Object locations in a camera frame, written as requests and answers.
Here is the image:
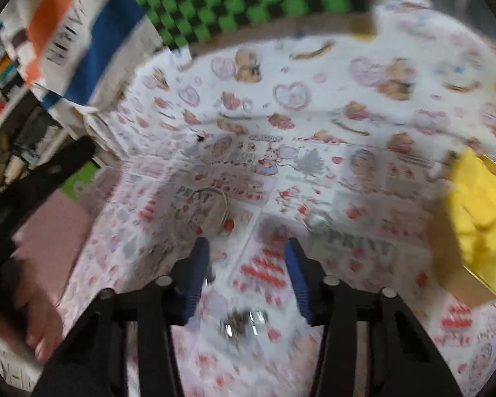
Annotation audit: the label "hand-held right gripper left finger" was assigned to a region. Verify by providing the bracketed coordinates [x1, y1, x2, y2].
[33, 238, 211, 397]

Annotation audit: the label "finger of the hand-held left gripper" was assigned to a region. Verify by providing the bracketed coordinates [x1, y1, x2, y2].
[28, 138, 97, 200]

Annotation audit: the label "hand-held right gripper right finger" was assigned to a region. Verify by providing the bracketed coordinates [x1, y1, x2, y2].
[284, 238, 464, 397]

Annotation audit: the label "silver chain jewelry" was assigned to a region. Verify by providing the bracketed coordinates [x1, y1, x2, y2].
[219, 308, 270, 342]

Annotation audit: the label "person's left hand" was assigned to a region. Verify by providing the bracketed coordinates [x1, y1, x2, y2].
[12, 252, 65, 363]

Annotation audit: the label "green mat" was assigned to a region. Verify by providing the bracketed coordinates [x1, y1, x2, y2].
[61, 161, 103, 200]

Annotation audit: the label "cluttered shelf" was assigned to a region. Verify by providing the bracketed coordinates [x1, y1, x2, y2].
[0, 21, 89, 201]

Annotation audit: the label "cartoon printed table cloth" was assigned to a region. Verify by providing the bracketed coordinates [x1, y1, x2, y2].
[60, 132, 496, 397]

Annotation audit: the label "white bag orange blue stripes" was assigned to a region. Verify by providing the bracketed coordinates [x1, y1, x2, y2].
[0, 0, 163, 113]

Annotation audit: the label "brown cardboard box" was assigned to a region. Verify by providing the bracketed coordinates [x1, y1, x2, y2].
[432, 152, 496, 309]

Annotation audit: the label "bear and heart printed cloth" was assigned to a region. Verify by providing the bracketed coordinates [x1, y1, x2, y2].
[87, 0, 496, 166]

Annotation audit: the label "yellow cloth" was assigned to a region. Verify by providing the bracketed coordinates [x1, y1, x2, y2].
[448, 147, 496, 295]

